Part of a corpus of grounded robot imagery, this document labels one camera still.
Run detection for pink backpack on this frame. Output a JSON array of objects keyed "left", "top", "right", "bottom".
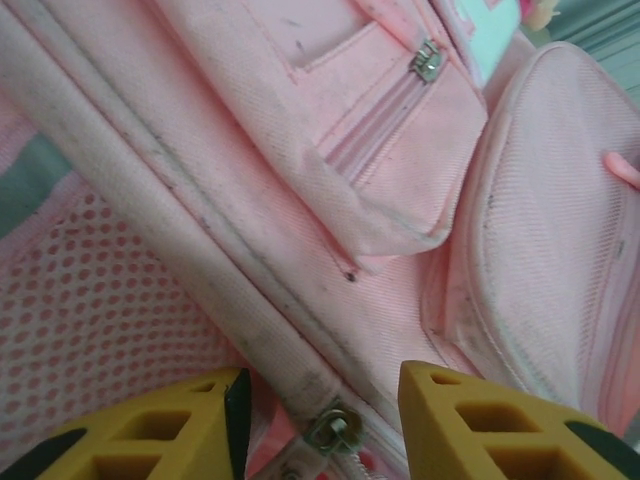
[{"left": 0, "top": 0, "right": 640, "bottom": 480}]

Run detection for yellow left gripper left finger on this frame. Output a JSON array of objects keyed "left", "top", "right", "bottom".
[{"left": 0, "top": 366, "right": 253, "bottom": 480}]

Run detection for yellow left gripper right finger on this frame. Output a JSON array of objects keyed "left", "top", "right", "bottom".
[{"left": 398, "top": 360, "right": 640, "bottom": 480}]

